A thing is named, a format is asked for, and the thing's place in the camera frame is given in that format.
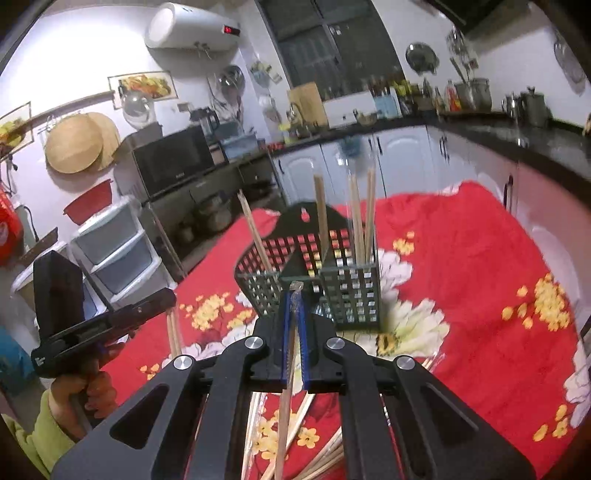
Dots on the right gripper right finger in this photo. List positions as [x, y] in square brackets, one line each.
[398, 420]

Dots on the green sleeve forearm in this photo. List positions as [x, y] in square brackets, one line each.
[47, 443]

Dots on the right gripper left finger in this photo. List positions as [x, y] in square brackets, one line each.
[189, 421]

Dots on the chopstick pair crossing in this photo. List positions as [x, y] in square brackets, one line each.
[361, 175]

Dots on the black microwave oven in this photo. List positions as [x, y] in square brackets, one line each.
[171, 160]

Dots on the fruit picture on wall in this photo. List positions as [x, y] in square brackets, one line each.
[157, 85]

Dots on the white plastic drawer unit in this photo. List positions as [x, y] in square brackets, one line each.
[116, 254]

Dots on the grey lidded pot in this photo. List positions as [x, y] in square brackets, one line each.
[536, 111]

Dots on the round bamboo board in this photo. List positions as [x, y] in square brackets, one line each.
[82, 142]

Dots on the black kitchen counter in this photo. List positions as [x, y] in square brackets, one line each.
[559, 152]

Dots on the steel cooking pot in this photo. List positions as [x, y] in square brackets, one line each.
[475, 95]

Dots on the wooden cutting board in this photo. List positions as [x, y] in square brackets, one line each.
[308, 99]

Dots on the glass lid on wall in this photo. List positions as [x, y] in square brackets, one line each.
[137, 109]

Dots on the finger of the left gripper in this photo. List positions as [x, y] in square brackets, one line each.
[138, 313]

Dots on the hanging pot lid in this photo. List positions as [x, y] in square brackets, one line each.
[422, 58]

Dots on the white water heater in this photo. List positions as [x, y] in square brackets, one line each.
[177, 26]

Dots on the wooden chopstick pair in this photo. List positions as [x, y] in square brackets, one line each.
[256, 238]

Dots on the dark kitchen window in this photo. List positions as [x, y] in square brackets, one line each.
[342, 46]

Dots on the left hand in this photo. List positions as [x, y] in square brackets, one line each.
[75, 399]

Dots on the dark green utensil basket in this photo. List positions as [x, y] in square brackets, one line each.
[341, 288]

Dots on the red plastic basin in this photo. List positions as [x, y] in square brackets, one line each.
[89, 203]

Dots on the red floral table cloth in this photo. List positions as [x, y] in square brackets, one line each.
[466, 290]

